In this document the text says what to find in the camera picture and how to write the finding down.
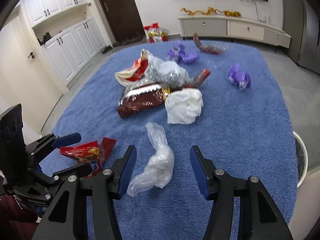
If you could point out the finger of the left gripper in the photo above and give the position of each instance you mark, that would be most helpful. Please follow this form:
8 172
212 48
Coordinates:
65 138
67 173

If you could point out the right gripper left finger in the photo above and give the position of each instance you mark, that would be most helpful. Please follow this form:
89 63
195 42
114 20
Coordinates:
108 185

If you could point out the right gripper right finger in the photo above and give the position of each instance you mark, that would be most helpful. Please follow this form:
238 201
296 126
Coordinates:
259 217

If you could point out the red chip bag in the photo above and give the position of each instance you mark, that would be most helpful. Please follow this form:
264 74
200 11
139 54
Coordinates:
92 153

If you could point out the clear plastic bag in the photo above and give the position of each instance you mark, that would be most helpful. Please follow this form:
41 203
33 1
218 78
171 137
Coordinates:
159 169

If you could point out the dark brown snack wrapper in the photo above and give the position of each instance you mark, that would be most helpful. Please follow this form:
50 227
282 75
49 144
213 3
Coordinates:
142 98

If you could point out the white tissue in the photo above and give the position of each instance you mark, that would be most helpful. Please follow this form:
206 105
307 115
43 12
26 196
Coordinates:
184 106

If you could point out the white red paper bag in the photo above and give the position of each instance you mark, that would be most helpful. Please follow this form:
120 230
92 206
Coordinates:
135 72

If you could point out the white printed plastic bag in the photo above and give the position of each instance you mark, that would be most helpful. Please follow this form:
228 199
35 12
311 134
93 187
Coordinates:
159 71

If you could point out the red transparent wrapper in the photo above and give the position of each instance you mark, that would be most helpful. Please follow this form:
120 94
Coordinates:
198 80

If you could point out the purple wrapper pair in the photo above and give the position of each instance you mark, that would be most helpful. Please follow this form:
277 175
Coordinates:
177 54

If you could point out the red clear plastic wrapper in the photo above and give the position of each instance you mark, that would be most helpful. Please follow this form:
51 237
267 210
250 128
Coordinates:
214 49

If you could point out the white trash bin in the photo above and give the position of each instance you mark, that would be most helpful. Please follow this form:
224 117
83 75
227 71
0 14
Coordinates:
302 158

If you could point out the cream interior door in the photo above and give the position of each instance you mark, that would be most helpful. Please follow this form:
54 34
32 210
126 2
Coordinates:
24 81

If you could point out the black bag on shelf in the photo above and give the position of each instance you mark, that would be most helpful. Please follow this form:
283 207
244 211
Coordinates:
46 38

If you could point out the black slipper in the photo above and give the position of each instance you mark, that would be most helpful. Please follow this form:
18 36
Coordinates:
107 49

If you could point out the blue fluffy rug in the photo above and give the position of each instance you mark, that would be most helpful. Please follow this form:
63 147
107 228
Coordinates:
244 132

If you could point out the door mat with shoes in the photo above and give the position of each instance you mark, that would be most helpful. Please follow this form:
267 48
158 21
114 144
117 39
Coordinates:
129 41

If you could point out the red and white gift bag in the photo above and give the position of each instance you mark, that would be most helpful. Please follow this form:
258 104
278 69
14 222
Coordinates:
156 34

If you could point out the dark brown entrance door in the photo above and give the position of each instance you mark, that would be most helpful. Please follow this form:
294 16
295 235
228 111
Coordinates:
123 18

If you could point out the white TV cabinet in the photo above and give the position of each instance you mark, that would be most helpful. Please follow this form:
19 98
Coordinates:
236 28

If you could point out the golden tiger figurine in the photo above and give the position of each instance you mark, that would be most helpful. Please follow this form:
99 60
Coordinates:
230 13

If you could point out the golden dragon figurine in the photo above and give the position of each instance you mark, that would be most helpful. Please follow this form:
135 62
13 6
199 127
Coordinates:
208 12

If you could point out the grey double-door refrigerator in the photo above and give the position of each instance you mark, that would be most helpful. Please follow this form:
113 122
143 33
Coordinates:
302 24

